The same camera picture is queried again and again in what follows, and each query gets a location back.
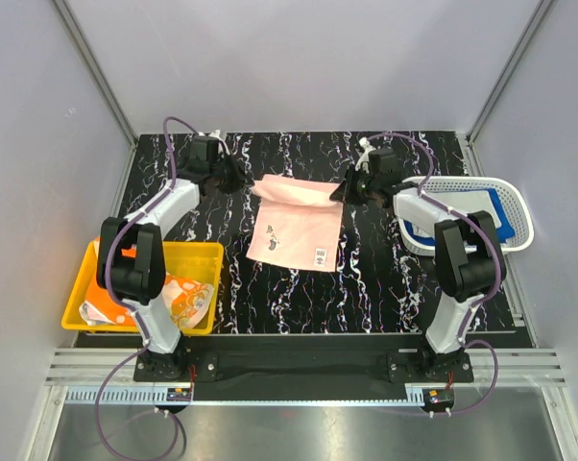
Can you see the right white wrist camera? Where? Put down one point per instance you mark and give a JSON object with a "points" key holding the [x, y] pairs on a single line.
{"points": [[363, 163]]}

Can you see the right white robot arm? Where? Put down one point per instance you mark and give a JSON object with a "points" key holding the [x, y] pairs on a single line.
{"points": [[467, 255]]}

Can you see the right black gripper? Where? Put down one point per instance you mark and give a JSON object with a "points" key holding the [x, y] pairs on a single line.
{"points": [[344, 193]]}

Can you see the blue towel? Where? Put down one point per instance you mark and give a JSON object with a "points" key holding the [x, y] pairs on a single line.
{"points": [[505, 225]]}

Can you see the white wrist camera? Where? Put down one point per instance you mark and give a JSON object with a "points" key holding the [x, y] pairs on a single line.
{"points": [[223, 148], [363, 163]]}

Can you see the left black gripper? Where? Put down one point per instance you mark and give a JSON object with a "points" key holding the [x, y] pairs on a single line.
{"points": [[240, 180]]}

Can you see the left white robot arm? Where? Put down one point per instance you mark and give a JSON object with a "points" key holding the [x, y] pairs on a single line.
{"points": [[131, 264]]}

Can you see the cream terry towel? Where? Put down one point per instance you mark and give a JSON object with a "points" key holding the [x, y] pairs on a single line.
{"points": [[466, 204]]}

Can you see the pink white towel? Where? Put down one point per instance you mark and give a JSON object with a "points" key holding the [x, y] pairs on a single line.
{"points": [[297, 225]]}

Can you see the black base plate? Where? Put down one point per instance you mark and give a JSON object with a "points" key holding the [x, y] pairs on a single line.
{"points": [[273, 368]]}

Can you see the white perforated basket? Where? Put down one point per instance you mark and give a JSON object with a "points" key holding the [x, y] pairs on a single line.
{"points": [[502, 200]]}

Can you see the white slotted cable duct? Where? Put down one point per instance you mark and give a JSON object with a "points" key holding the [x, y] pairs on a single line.
{"points": [[133, 395]]}

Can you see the orange towel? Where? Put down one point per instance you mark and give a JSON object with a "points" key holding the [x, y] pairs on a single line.
{"points": [[188, 302]]}

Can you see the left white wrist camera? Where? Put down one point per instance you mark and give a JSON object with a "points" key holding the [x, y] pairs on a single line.
{"points": [[223, 148]]}

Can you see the yellow plastic bin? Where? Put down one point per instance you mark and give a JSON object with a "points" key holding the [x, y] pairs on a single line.
{"points": [[198, 259]]}

